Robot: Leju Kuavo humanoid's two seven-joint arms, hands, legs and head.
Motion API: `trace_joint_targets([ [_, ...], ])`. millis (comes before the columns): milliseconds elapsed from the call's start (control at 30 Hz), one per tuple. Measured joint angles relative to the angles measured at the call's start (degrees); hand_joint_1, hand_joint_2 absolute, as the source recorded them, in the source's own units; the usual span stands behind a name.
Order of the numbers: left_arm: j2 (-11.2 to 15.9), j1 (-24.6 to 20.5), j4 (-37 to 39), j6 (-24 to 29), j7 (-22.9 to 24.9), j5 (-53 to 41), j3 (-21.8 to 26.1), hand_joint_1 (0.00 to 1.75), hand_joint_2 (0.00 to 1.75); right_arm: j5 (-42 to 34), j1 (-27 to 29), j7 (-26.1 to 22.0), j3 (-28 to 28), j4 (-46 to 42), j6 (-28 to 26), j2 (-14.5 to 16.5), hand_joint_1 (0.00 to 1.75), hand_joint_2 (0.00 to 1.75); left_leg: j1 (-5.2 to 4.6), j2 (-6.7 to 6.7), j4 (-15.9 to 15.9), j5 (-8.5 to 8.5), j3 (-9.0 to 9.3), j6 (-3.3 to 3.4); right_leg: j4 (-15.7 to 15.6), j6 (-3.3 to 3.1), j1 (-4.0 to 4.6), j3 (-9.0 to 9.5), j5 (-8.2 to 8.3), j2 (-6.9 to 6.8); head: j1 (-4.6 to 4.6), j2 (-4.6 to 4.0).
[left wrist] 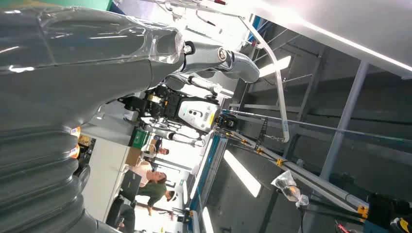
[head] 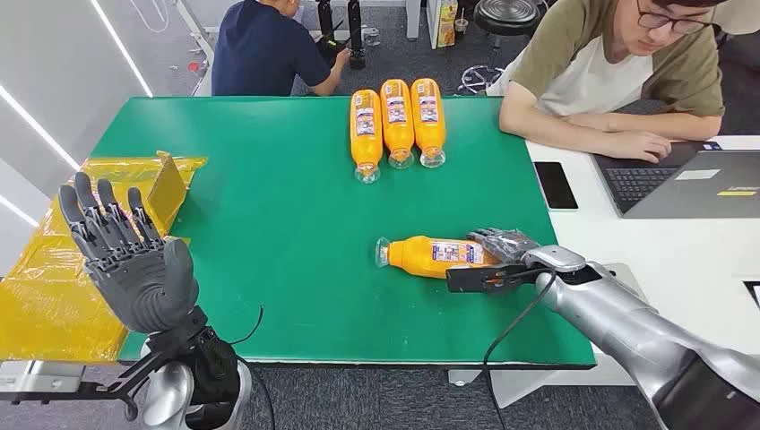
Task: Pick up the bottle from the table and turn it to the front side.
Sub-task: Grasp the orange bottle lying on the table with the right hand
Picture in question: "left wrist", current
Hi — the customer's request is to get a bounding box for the green box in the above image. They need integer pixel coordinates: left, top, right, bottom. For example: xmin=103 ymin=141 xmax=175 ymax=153
xmin=128 ymin=126 xmax=151 ymax=150

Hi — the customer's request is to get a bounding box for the brown cardboard box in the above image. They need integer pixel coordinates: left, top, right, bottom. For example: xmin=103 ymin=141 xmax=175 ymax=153
xmin=125 ymin=146 xmax=142 ymax=167

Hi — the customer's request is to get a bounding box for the white black humanoid robot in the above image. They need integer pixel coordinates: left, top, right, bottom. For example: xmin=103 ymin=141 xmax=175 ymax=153
xmin=117 ymin=84 xmax=240 ymax=147

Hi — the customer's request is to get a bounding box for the blue white beam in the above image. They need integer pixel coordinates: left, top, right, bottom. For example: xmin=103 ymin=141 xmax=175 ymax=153
xmin=188 ymin=133 xmax=226 ymax=233

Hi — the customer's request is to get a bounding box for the ceiling light panel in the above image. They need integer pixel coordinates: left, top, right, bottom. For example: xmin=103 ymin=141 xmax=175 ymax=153
xmin=223 ymin=149 xmax=262 ymax=199
xmin=258 ymin=55 xmax=292 ymax=78
xmin=202 ymin=206 xmax=215 ymax=233

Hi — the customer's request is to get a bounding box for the plastic wrapped black device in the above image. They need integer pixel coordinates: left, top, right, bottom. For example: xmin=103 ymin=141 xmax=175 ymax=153
xmin=271 ymin=169 xmax=310 ymax=208

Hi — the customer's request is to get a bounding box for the black yellow equipment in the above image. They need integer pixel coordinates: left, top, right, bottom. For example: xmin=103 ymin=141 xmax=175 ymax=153
xmin=362 ymin=192 xmax=412 ymax=233

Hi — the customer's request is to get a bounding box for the white curved tube frame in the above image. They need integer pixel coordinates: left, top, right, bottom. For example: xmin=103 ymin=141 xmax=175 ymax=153
xmin=238 ymin=16 xmax=291 ymax=144

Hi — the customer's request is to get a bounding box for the metal rail with yellow clips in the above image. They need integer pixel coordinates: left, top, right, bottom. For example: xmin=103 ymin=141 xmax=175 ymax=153
xmin=222 ymin=109 xmax=370 ymax=214

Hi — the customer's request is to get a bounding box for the grey metal post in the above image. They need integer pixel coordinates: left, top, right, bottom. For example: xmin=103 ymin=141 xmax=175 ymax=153
xmin=319 ymin=61 xmax=370 ymax=182

